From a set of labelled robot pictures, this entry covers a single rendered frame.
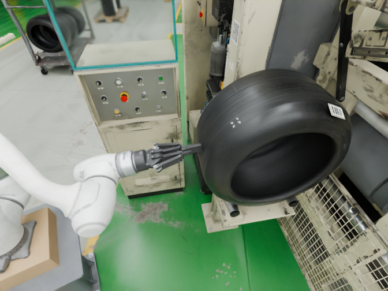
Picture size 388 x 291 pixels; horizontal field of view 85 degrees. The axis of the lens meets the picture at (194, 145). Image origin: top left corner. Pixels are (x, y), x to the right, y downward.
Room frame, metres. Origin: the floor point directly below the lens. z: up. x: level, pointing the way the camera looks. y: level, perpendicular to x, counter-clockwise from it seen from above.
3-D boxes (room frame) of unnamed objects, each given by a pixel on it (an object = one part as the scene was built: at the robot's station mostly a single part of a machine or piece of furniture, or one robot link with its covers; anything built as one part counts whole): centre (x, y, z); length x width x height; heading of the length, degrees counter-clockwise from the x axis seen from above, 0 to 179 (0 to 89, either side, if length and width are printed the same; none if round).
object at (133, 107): (1.29, 0.39, 0.63); 0.56 x 0.41 x 1.27; 100
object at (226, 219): (0.63, -0.15, 0.83); 0.36 x 0.09 x 0.06; 10
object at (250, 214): (0.65, -0.29, 0.80); 0.37 x 0.36 x 0.02; 100
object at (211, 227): (0.90, -0.22, 0.02); 0.27 x 0.27 x 0.04; 10
